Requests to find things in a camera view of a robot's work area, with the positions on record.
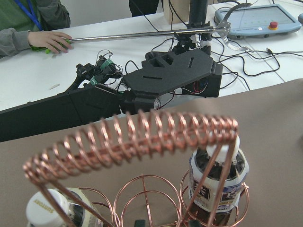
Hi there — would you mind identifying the tea bottle in rack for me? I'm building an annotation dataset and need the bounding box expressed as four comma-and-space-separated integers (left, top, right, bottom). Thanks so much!
25, 188, 102, 227
188, 137, 249, 226

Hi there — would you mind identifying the metal reacher grabber rod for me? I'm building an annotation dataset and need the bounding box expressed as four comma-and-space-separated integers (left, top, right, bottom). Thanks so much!
69, 3, 252, 52

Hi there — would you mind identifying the copper wire bottle rack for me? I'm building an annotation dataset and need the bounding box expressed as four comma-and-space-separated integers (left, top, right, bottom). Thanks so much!
23, 111, 250, 227

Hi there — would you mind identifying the person in green jacket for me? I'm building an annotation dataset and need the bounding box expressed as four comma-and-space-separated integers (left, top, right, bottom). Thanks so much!
0, 0, 71, 57

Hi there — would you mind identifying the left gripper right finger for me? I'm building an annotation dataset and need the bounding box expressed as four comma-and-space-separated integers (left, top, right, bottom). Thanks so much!
190, 220, 201, 227

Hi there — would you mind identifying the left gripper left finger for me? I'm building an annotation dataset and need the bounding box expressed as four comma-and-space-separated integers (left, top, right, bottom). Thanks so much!
134, 219, 146, 227

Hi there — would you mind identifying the person's hand on table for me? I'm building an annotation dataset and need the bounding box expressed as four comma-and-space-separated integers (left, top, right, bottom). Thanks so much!
27, 31, 72, 53

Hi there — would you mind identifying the blue teach pendant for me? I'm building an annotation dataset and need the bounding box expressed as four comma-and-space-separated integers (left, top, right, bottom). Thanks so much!
227, 4, 302, 39

